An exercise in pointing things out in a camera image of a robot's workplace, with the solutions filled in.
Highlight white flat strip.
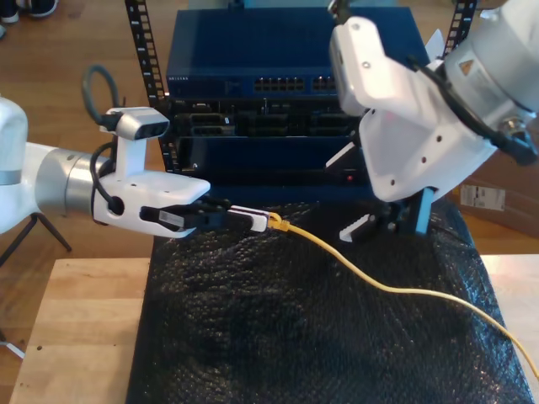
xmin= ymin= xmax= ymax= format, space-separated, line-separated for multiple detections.
xmin=0 ymin=338 xmax=26 ymax=360

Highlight blue network switch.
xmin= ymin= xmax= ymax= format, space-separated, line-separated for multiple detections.
xmin=165 ymin=8 xmax=435 ymax=100

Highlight brown cardboard monitor box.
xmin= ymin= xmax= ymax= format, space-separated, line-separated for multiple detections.
xmin=446 ymin=146 xmax=539 ymax=239

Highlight black metal stool frame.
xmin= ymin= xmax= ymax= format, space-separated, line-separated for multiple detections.
xmin=0 ymin=212 xmax=73 ymax=268

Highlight black rack shelf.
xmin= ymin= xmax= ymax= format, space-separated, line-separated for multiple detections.
xmin=167 ymin=134 xmax=378 ymax=189

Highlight dark blue shoe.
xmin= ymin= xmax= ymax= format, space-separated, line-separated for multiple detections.
xmin=29 ymin=0 xmax=59 ymax=18

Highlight black perforated rack post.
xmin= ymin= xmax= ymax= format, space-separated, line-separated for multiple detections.
xmin=444 ymin=0 xmax=479 ymax=60
xmin=124 ymin=0 xmax=177 ymax=186

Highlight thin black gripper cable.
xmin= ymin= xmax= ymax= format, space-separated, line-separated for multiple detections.
xmin=89 ymin=141 xmax=126 ymax=215

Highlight blue rack base plate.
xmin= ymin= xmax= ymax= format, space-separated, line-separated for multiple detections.
xmin=171 ymin=184 xmax=382 ymax=208

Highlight black bubble-wrap mat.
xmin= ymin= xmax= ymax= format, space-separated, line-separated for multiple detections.
xmin=125 ymin=200 xmax=536 ymax=404

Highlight yellow network cable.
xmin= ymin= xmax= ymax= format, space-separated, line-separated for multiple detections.
xmin=267 ymin=211 xmax=539 ymax=380

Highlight black rack server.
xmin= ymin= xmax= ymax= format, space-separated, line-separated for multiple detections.
xmin=168 ymin=96 xmax=364 ymax=138

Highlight thick dark arm cable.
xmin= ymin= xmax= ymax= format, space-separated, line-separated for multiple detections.
xmin=81 ymin=64 xmax=124 ymax=130

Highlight white paper flap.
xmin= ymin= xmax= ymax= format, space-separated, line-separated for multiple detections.
xmin=424 ymin=28 xmax=446 ymax=60

